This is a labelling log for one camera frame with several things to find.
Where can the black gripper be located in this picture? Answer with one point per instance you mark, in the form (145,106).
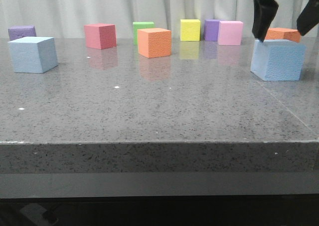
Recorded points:
(265,11)

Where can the textured blue foam block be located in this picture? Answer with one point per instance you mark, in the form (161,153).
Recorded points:
(278,60)

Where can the smooth blue foam block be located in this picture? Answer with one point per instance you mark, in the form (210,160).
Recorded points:
(33,54)

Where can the dented orange foam block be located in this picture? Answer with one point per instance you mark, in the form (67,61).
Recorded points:
(283,33)

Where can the pink foam block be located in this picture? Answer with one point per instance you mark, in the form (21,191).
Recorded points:
(230,32)

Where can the yellow foam block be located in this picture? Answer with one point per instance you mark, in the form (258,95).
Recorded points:
(190,29)

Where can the textured orange foam block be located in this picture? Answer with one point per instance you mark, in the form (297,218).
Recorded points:
(154,42)

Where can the green foam block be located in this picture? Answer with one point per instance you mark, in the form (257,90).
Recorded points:
(141,25)

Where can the red foam block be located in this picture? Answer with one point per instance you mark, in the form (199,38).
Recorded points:
(100,35)

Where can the grey curtain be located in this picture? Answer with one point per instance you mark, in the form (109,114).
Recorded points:
(66,18)

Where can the dented purple foam block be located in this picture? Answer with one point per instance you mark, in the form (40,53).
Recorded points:
(17,32)

